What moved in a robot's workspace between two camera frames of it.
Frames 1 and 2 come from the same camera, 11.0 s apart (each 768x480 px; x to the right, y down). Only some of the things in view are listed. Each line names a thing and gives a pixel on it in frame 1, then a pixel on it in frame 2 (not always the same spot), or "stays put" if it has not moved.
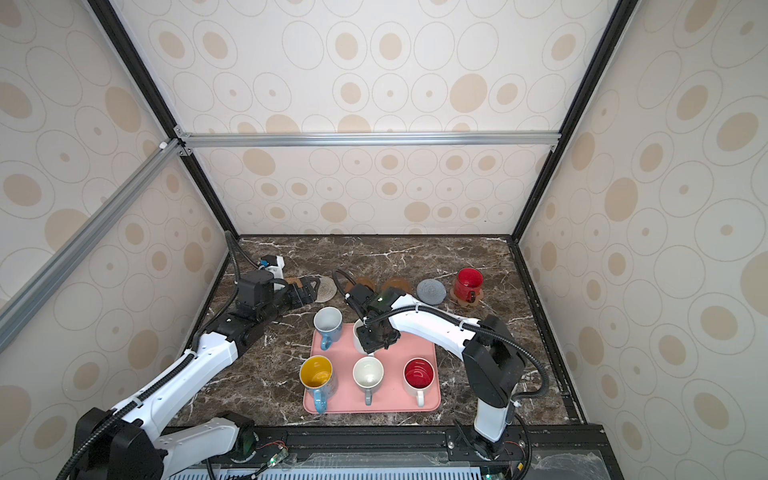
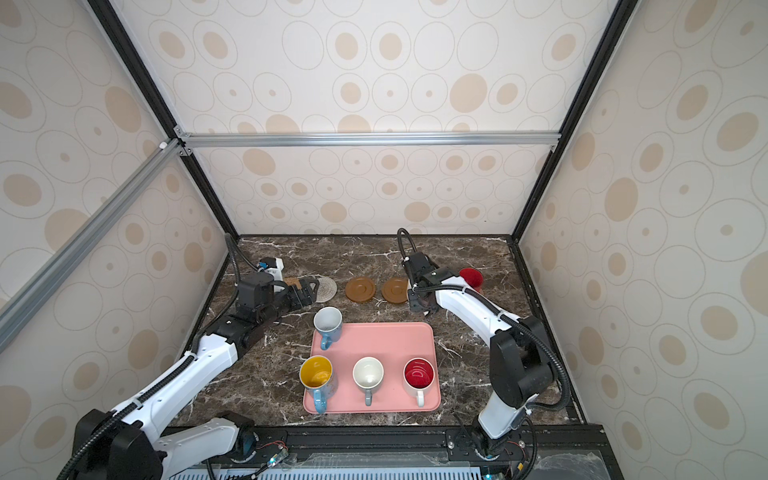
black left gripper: [310, 296] stays put
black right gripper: [370, 347] → [413, 301]
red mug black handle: [468, 283] stays put
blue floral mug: [328, 321] stays put
